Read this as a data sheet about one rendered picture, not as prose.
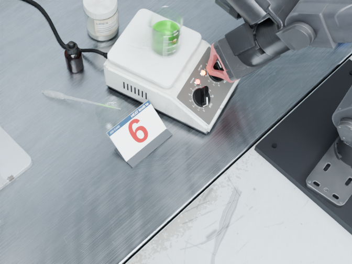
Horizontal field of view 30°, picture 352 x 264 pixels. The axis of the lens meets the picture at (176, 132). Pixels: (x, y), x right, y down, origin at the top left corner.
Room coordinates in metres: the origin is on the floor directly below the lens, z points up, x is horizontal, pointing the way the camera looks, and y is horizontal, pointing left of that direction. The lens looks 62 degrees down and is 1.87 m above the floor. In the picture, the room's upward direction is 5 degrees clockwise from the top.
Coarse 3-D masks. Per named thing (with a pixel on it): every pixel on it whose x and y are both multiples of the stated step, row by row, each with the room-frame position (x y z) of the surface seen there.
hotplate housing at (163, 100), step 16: (112, 64) 0.60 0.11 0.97; (192, 64) 0.61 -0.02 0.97; (112, 80) 0.59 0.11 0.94; (128, 80) 0.58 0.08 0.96; (144, 80) 0.57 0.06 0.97; (176, 80) 0.58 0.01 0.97; (128, 96) 0.58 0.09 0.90; (144, 96) 0.56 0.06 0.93; (160, 96) 0.55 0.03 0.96; (176, 96) 0.55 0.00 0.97; (176, 112) 0.54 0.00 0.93; (192, 112) 0.53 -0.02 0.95; (208, 128) 0.52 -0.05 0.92
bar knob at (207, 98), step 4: (200, 88) 0.58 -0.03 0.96; (204, 88) 0.57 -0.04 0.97; (196, 92) 0.57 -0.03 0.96; (200, 92) 0.57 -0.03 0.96; (204, 92) 0.56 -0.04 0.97; (208, 92) 0.57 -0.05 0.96; (196, 96) 0.56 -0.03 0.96; (200, 96) 0.56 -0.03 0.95; (204, 96) 0.56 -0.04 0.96; (208, 96) 0.56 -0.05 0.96; (196, 100) 0.55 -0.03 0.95; (200, 100) 0.56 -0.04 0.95; (204, 100) 0.55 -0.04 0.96; (208, 100) 0.55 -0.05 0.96; (196, 104) 0.55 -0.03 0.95; (200, 104) 0.55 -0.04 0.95; (204, 104) 0.55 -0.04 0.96
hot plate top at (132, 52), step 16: (144, 16) 0.69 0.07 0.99; (128, 32) 0.65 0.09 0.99; (144, 32) 0.66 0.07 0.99; (192, 32) 0.66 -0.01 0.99; (112, 48) 0.62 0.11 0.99; (128, 48) 0.62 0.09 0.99; (144, 48) 0.62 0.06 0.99; (192, 48) 0.63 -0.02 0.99; (128, 64) 0.59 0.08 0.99; (144, 64) 0.59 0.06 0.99; (160, 64) 0.59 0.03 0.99; (176, 64) 0.60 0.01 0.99; (160, 80) 0.56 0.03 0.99
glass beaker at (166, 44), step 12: (156, 12) 0.65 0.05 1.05; (168, 12) 0.65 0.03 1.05; (180, 12) 0.65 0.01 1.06; (180, 24) 0.62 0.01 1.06; (156, 36) 0.61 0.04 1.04; (168, 36) 0.61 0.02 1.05; (180, 36) 0.62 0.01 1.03; (156, 48) 0.61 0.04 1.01; (168, 48) 0.61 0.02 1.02; (180, 48) 0.63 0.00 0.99
